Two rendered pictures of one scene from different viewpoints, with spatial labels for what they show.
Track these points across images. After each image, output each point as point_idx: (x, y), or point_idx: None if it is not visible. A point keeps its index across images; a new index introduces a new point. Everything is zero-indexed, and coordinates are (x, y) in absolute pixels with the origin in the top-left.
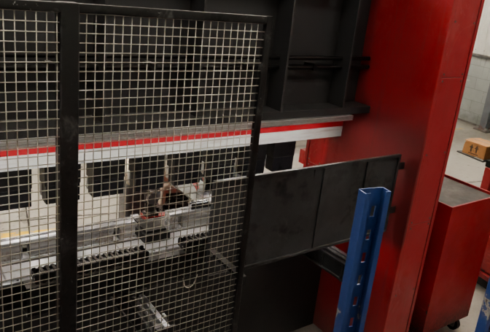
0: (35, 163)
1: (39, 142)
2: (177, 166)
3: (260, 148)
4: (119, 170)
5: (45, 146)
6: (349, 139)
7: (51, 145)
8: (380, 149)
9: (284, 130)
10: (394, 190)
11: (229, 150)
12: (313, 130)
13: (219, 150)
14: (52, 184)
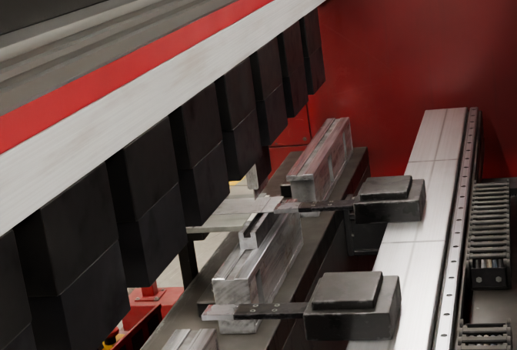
0: (17, 198)
1: None
2: (233, 116)
3: (295, 34)
4: (168, 160)
5: (23, 106)
6: None
7: (35, 99)
8: None
9: None
10: None
11: (272, 48)
12: None
13: (264, 50)
14: (70, 275)
